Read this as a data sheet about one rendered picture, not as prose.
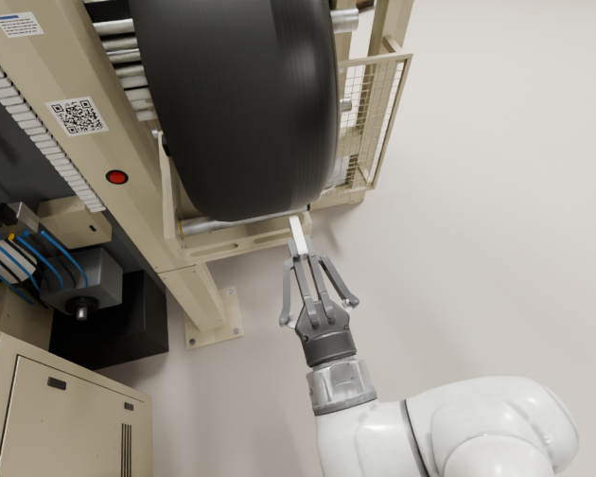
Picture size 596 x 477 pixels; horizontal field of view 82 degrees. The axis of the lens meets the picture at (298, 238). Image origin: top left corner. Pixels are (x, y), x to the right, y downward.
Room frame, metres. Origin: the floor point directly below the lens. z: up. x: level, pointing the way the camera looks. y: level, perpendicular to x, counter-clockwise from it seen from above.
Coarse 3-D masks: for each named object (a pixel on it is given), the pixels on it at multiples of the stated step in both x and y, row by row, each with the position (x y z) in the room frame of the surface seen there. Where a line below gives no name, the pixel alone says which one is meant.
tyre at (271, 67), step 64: (192, 0) 0.52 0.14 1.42; (256, 0) 0.53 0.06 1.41; (320, 0) 0.57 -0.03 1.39; (192, 64) 0.46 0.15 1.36; (256, 64) 0.47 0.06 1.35; (320, 64) 0.50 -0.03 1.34; (192, 128) 0.41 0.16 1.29; (256, 128) 0.43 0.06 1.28; (320, 128) 0.45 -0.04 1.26; (192, 192) 0.41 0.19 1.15; (256, 192) 0.41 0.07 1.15; (320, 192) 0.47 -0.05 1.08
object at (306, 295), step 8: (296, 256) 0.27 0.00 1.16; (296, 264) 0.26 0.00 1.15; (296, 272) 0.25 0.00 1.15; (304, 272) 0.25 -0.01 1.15; (304, 280) 0.23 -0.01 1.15; (304, 288) 0.22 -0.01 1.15; (304, 296) 0.21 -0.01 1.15; (304, 304) 0.20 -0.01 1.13; (312, 304) 0.20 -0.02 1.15; (312, 312) 0.18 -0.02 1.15; (312, 320) 0.17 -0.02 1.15
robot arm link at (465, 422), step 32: (448, 384) 0.08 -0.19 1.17; (480, 384) 0.07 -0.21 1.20; (512, 384) 0.07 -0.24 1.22; (416, 416) 0.04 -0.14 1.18; (448, 416) 0.04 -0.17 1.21; (480, 416) 0.04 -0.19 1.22; (512, 416) 0.04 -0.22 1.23; (544, 416) 0.04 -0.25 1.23; (448, 448) 0.01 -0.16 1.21; (480, 448) 0.01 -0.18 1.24; (512, 448) 0.01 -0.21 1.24; (544, 448) 0.01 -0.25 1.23; (576, 448) 0.01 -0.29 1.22
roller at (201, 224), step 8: (304, 208) 0.56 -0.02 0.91; (200, 216) 0.53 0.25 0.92; (208, 216) 0.53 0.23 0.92; (264, 216) 0.54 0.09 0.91; (272, 216) 0.54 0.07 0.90; (280, 216) 0.55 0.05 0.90; (184, 224) 0.50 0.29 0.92; (192, 224) 0.50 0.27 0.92; (200, 224) 0.50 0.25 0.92; (208, 224) 0.51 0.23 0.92; (216, 224) 0.51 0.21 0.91; (224, 224) 0.51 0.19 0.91; (232, 224) 0.51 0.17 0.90; (240, 224) 0.52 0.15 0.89; (184, 232) 0.49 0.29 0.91; (192, 232) 0.49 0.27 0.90; (200, 232) 0.49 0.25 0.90
